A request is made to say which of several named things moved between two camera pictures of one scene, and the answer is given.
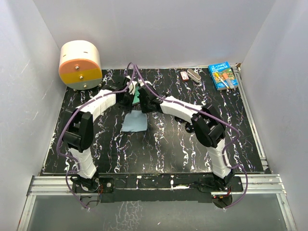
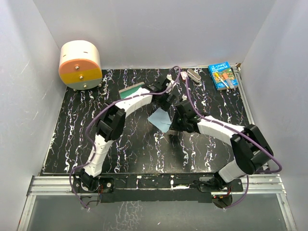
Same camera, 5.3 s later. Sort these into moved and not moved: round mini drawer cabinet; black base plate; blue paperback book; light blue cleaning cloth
Moved: light blue cleaning cloth
Not moved: black base plate; round mini drawer cabinet; blue paperback book
